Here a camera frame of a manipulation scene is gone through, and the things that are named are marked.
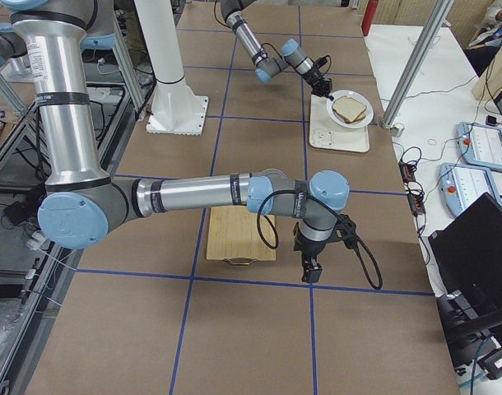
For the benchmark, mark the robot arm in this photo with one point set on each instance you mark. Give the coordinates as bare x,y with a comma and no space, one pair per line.
83,204
267,57

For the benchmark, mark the black laptop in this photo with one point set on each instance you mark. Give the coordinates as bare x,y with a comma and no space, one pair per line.
468,253

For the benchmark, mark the wooden cutting board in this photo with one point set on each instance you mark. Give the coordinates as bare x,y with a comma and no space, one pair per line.
233,237

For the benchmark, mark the black orange cable adapters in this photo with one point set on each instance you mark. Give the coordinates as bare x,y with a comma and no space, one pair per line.
408,164

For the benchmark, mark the black monitor stand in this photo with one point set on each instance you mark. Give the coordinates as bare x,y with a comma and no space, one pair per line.
470,336

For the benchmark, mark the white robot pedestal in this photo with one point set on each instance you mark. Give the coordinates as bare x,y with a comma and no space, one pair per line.
175,109

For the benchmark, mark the lower teach pendant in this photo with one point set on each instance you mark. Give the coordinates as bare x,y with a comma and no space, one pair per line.
462,185

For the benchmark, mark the aluminium frame post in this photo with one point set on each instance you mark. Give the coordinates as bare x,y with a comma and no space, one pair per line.
417,57

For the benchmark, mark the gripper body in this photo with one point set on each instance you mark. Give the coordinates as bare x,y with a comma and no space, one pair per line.
308,248
315,76

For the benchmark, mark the small metal cylinder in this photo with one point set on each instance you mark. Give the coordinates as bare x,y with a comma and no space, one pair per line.
397,130

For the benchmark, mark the teach pendant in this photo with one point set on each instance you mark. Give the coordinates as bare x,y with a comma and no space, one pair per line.
462,185
480,145

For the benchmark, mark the cream bear serving tray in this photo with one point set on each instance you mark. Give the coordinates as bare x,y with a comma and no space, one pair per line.
328,131

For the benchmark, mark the white round plate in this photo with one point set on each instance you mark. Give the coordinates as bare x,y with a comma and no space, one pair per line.
354,95

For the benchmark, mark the red fire extinguisher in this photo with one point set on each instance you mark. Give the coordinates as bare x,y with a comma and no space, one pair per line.
368,16

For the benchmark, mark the upper teach pendant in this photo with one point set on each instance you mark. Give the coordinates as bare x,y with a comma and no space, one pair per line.
480,145

